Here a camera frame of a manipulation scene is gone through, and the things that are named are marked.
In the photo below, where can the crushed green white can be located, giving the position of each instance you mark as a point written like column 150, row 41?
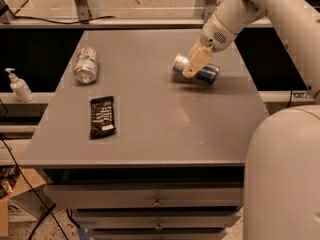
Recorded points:
column 86, row 67

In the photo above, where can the grey drawer cabinet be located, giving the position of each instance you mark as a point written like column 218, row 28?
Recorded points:
column 169, row 129

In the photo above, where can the grey drawer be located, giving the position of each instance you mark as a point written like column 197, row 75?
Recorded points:
column 157, row 218
column 146, row 195
column 165, row 234

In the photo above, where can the metal frame leg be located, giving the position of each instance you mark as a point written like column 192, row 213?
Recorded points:
column 83, row 12

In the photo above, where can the top grey drawer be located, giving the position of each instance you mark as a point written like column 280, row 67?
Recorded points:
column 146, row 195

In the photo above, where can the black snack bar wrapper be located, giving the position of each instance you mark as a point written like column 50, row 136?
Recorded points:
column 102, row 117

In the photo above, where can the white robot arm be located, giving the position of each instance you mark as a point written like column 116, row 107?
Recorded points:
column 282, row 172

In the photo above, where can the white pump dispenser bottle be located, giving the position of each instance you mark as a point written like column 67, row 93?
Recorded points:
column 19, row 86

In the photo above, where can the bottom grey drawer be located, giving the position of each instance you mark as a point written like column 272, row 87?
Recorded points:
column 165, row 234

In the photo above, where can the cardboard box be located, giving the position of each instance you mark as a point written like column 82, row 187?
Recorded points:
column 21, row 205

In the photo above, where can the middle grey drawer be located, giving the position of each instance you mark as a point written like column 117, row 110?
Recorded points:
column 157, row 218

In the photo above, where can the redbull can blue silver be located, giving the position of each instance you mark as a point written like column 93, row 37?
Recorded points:
column 208, row 73

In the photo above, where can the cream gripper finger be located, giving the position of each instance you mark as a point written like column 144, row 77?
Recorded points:
column 199, row 58
column 196, row 46

